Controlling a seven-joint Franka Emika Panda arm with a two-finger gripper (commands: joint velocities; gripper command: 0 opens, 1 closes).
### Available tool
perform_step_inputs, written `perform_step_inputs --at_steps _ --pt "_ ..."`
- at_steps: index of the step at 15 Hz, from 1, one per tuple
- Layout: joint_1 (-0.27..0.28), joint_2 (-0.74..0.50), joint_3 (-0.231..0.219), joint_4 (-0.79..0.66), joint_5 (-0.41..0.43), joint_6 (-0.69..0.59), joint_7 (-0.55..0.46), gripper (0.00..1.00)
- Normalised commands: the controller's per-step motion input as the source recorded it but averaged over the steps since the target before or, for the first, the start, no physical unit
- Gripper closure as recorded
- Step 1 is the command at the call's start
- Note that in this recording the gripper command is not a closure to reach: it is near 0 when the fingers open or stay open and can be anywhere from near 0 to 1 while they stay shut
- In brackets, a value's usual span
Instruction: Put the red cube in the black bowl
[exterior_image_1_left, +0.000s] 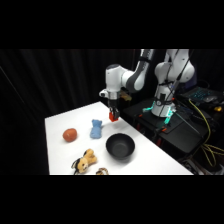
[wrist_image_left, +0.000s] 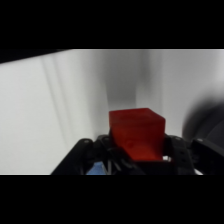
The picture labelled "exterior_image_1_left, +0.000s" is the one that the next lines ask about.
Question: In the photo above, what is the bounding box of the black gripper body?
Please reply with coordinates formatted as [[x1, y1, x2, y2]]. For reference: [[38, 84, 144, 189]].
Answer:
[[107, 97, 121, 112]]

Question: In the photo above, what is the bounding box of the red cube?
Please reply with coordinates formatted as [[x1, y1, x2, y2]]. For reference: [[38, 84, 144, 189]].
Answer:
[[109, 112, 120, 123]]

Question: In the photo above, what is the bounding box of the black bowl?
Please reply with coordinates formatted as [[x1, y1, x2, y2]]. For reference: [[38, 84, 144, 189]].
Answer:
[[105, 132, 137, 161]]

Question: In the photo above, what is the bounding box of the blue plush toy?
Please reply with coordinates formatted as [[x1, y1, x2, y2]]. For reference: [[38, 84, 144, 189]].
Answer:
[[89, 118, 104, 140]]

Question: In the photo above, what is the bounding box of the red-brown round ball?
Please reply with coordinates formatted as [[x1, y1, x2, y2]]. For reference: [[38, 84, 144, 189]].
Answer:
[[62, 127, 79, 144]]

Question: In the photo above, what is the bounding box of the tan plush dog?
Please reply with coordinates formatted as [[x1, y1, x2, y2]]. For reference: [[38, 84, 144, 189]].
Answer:
[[70, 148, 99, 175]]

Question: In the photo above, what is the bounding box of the small striped brown object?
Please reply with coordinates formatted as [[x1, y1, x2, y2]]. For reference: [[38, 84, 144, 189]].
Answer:
[[95, 167, 110, 176]]

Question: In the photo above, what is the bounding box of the black robot stand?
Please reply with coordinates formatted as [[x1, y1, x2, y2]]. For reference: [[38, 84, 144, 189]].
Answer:
[[120, 97, 224, 166]]

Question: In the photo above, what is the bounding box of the black curtain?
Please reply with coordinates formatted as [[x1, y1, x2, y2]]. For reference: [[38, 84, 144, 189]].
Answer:
[[0, 49, 224, 176]]

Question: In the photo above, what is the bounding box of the black laptop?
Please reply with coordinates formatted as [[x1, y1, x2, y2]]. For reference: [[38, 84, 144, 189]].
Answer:
[[179, 85, 224, 105]]

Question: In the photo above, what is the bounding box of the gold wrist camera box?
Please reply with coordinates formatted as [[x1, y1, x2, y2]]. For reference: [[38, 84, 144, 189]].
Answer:
[[119, 92, 132, 102]]

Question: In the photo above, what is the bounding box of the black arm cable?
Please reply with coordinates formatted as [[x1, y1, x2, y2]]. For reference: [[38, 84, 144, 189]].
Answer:
[[164, 49, 198, 101]]

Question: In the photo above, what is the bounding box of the yellow cable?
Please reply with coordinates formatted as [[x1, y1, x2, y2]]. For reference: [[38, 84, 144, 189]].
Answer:
[[187, 97, 224, 168]]

